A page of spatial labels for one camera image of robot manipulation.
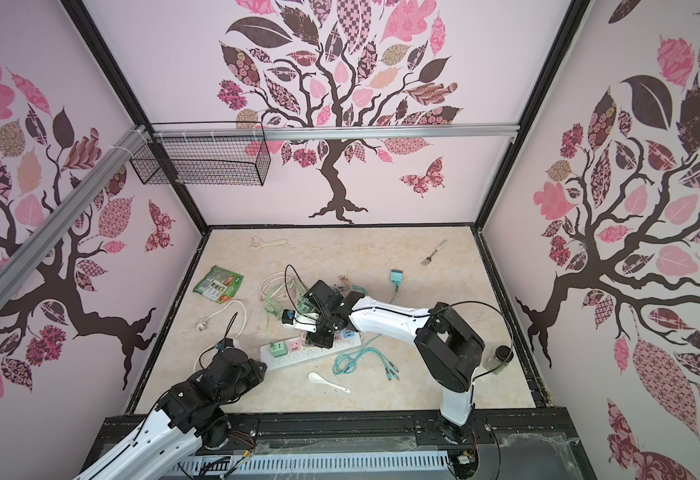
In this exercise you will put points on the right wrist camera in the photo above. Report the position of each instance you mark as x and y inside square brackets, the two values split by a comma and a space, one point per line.
[294, 319]

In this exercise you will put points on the black wire basket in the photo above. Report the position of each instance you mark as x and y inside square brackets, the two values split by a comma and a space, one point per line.
[230, 153]

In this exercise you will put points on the pale yellow peeler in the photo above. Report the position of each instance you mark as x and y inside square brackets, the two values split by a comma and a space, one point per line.
[259, 243]

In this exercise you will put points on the white ceramic spoon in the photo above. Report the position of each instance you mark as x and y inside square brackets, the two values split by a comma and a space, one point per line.
[316, 378]

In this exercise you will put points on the white multicolour power strip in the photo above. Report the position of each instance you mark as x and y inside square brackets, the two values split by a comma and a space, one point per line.
[344, 341]

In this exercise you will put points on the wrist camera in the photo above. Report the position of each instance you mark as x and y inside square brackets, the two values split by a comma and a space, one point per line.
[225, 344]
[294, 319]

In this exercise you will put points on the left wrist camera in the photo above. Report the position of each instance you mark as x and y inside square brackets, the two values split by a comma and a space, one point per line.
[225, 344]

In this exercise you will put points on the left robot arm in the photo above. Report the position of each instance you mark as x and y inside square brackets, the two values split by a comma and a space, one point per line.
[186, 418]

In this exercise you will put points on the light green charger plug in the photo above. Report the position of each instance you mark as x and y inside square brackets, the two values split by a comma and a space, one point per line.
[278, 349]

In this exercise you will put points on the metal fork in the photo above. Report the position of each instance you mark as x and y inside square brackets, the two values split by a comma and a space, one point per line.
[427, 260]

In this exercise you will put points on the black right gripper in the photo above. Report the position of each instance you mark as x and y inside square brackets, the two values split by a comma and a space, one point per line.
[326, 342]

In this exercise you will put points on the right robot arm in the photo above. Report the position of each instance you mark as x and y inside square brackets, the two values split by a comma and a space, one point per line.
[449, 347]

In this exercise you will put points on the glass jar black lid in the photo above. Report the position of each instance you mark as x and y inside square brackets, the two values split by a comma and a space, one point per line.
[502, 356]

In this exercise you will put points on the aluminium rail left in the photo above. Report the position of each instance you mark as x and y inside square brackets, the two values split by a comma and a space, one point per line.
[31, 253]

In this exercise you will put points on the green snack packet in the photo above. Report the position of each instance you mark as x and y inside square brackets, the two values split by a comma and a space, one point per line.
[219, 285]

